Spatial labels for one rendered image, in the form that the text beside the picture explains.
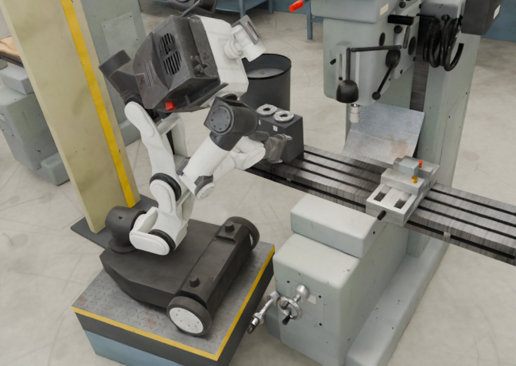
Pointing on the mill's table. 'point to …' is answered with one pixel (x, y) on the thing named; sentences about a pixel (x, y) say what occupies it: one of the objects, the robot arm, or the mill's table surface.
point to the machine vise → (396, 208)
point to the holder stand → (294, 128)
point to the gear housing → (340, 7)
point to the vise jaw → (401, 181)
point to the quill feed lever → (388, 69)
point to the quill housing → (372, 35)
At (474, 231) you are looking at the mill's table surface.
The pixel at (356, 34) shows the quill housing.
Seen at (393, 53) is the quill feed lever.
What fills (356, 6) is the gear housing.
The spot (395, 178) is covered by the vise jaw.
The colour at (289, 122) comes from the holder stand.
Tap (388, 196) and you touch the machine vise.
